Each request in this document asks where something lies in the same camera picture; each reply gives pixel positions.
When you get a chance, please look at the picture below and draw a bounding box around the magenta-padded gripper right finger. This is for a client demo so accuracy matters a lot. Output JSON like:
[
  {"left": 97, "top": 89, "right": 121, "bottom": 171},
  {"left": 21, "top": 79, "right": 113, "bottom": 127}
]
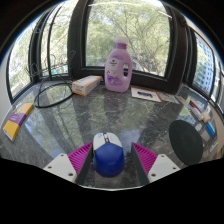
[{"left": 130, "top": 142, "right": 181, "bottom": 186}]

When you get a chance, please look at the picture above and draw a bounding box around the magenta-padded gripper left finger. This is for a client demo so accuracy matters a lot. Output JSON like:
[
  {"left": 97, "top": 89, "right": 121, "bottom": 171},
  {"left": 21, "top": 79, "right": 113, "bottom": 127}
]
[{"left": 43, "top": 141, "right": 94, "bottom": 185}]

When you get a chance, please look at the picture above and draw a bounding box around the blue and white computer mouse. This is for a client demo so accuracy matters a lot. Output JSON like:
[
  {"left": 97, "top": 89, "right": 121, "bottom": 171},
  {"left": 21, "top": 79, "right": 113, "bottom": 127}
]
[{"left": 92, "top": 132, "right": 125, "bottom": 178}]

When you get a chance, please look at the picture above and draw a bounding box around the black round mouse pad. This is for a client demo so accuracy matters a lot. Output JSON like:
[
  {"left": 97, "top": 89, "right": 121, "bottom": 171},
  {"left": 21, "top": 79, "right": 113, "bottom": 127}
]
[{"left": 168, "top": 119, "right": 204, "bottom": 166}]

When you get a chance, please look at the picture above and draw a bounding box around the grey printed leaflet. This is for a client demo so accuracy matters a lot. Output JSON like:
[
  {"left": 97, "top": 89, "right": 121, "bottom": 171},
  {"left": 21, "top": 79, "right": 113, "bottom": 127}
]
[{"left": 156, "top": 91, "right": 181, "bottom": 105}]

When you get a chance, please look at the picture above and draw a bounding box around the blue and white box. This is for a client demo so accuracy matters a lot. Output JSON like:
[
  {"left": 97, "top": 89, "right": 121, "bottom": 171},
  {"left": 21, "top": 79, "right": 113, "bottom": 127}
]
[{"left": 205, "top": 121, "right": 217, "bottom": 138}]

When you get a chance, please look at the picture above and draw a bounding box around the red book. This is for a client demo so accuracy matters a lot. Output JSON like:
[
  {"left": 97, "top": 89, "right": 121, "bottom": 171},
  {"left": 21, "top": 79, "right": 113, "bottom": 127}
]
[{"left": 188, "top": 99, "right": 208, "bottom": 118}]

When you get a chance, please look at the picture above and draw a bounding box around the yellow and purple box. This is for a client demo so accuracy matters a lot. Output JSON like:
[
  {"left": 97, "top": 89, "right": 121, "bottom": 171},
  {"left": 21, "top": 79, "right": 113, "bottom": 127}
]
[{"left": 2, "top": 102, "right": 35, "bottom": 143}]

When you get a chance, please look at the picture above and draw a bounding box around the cream book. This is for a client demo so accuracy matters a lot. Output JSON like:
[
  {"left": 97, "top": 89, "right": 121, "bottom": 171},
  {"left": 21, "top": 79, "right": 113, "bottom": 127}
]
[{"left": 199, "top": 110, "right": 212, "bottom": 124}]

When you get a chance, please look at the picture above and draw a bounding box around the white and orange carton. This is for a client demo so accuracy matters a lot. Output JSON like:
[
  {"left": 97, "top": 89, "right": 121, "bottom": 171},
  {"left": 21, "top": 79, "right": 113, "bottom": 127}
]
[{"left": 71, "top": 75, "right": 103, "bottom": 97}]

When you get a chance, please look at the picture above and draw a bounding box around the purple detergent bottle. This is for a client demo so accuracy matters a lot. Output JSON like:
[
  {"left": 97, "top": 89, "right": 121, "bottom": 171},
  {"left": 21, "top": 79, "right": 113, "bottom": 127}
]
[{"left": 104, "top": 36, "right": 133, "bottom": 93}]

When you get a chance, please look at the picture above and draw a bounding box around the black cable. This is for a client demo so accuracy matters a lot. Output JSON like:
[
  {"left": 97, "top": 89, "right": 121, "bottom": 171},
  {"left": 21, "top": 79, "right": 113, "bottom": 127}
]
[{"left": 24, "top": 49, "right": 75, "bottom": 109}]

